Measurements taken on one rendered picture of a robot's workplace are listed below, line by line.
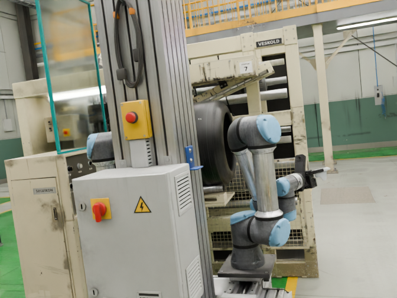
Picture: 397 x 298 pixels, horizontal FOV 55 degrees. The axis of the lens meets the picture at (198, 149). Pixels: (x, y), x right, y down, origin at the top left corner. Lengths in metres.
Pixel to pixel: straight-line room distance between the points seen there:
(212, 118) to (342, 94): 9.38
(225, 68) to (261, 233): 1.54
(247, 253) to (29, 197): 1.30
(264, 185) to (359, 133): 10.14
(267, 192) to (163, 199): 0.55
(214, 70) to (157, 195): 1.82
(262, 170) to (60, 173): 1.17
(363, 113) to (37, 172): 10.16
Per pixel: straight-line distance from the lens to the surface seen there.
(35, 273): 2.53
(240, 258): 1.72
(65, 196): 2.26
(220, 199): 2.56
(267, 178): 1.56
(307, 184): 1.87
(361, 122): 11.64
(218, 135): 2.41
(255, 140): 1.53
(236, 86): 2.96
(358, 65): 11.73
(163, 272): 1.24
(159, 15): 1.39
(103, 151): 1.80
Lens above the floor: 1.38
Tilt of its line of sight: 5 degrees down
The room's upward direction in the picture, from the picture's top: 7 degrees counter-clockwise
